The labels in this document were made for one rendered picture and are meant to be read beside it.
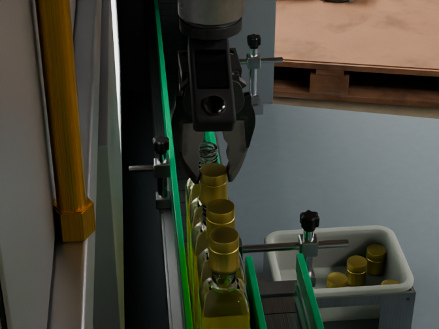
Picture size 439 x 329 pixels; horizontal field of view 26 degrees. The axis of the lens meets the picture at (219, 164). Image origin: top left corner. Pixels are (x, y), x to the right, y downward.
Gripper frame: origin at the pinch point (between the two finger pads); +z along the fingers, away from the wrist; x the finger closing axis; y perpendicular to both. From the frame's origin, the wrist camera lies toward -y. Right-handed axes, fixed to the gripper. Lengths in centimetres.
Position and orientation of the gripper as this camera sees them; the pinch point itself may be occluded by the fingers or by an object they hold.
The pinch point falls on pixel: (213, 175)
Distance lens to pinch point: 116.5
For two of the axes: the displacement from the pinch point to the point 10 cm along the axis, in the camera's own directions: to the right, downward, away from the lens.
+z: 0.0, 8.5, 5.2
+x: -9.9, 0.6, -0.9
